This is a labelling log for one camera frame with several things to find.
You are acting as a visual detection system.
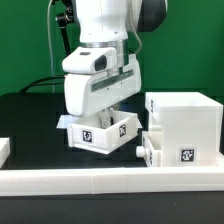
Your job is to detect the black camera stand pole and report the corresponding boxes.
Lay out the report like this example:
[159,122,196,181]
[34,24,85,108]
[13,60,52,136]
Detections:
[56,6,74,55]

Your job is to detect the white drawer cabinet frame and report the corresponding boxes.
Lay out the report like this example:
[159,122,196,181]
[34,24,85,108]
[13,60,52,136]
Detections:
[143,92,223,167]

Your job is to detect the black cable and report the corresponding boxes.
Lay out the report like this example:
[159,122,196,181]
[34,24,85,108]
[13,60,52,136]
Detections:
[18,76,68,94]

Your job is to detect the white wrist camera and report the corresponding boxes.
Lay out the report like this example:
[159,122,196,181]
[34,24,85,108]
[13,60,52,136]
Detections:
[62,47,117,74]

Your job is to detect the paper sheet with markers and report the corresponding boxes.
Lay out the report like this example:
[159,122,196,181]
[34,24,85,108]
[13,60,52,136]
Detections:
[56,114,142,129]

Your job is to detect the white drawer box front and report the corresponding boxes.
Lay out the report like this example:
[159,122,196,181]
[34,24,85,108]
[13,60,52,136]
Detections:
[136,131,162,167]

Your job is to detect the white drawer box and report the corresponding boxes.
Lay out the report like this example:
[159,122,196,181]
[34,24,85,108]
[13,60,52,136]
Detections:
[136,131,162,167]
[67,110,138,154]

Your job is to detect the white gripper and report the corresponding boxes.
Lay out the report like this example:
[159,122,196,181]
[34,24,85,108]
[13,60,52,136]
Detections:
[64,54,141,128]

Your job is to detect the white left fence piece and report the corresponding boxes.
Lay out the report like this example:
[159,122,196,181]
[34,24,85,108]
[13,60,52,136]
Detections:
[0,138,10,169]

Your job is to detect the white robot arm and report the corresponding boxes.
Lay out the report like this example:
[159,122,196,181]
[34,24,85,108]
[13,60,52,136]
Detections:
[62,0,168,128]

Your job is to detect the white front fence rail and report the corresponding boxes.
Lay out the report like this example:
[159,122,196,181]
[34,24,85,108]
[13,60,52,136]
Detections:
[0,167,224,196]

